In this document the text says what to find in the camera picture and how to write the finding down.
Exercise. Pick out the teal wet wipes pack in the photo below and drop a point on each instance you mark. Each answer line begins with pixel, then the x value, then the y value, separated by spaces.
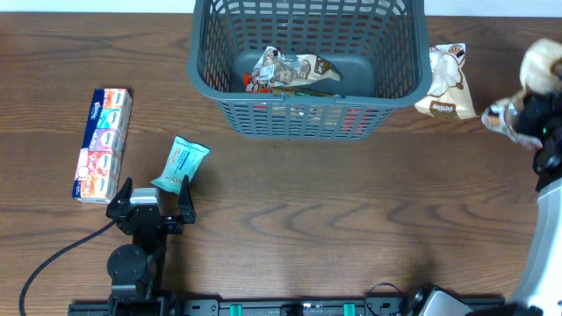
pixel 184 159

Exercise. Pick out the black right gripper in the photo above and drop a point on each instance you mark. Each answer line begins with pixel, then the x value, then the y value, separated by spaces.
pixel 532 105

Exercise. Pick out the white brown snack bag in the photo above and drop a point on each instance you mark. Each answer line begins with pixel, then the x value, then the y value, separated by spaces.
pixel 275 70

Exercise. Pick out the Kleenex tissue multipack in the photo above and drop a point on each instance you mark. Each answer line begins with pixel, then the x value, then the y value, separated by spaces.
pixel 99 160

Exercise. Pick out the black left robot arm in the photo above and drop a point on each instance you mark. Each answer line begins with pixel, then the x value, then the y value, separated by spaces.
pixel 136 269

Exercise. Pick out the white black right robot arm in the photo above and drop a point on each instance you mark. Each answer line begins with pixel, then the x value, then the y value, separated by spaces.
pixel 539 290

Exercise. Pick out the beige snack bag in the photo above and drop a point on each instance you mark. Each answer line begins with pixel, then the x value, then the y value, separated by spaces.
pixel 540 76

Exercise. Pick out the grey plastic basket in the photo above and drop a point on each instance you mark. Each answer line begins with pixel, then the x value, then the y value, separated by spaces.
pixel 380 49

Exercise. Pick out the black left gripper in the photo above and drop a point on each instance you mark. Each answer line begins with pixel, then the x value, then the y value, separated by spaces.
pixel 175 224

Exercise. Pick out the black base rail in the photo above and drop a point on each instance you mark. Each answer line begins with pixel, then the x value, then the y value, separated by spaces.
pixel 212 307

